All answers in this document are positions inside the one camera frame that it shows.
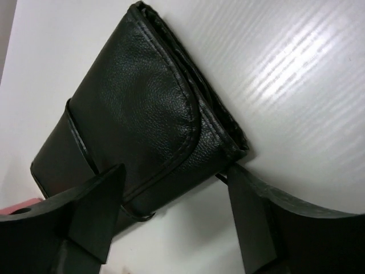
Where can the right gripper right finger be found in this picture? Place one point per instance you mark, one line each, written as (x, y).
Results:
(279, 233)

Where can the pink vanity case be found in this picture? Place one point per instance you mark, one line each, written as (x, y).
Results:
(9, 210)

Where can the black leather pouch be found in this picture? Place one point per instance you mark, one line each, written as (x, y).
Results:
(145, 104)

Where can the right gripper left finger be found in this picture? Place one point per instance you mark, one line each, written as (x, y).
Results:
(70, 232)

